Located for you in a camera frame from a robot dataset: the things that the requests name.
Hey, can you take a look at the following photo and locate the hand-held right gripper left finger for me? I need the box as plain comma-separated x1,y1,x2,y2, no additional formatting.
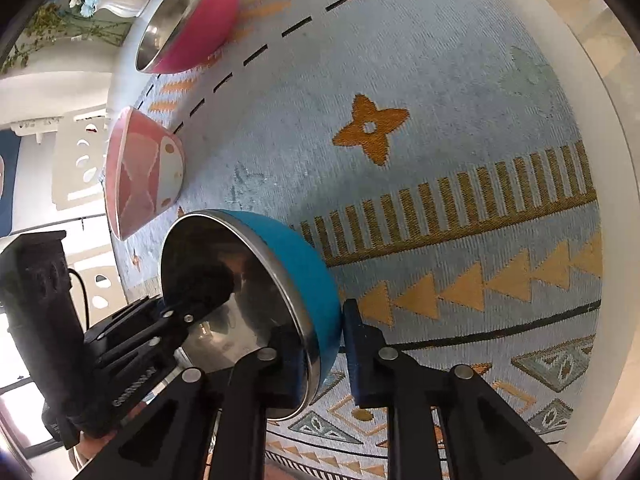
75,332,309,480

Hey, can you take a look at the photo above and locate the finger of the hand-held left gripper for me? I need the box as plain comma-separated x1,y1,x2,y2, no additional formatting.
159,269,237,333
127,327,190,370

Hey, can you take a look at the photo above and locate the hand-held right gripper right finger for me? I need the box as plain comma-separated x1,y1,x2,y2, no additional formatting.
341,298,582,480

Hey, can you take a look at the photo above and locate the blue steel bowl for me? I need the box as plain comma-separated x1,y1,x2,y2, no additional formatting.
159,209,344,421

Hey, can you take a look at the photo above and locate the pink ceramic bowl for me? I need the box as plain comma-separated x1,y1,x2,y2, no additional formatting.
103,106,186,241

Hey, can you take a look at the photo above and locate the pink steel bowl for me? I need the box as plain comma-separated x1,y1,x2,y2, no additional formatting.
135,0,241,75

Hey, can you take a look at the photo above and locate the white cutout chair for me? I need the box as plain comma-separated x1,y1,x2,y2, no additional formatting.
64,254,127,322
51,107,114,212

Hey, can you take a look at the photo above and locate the patterned blue table mat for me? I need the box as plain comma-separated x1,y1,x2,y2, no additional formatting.
107,0,607,480

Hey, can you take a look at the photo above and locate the white ribbed vase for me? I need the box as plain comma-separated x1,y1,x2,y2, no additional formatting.
96,0,152,21

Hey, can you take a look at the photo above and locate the black cable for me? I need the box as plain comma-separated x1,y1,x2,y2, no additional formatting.
66,267,92,333

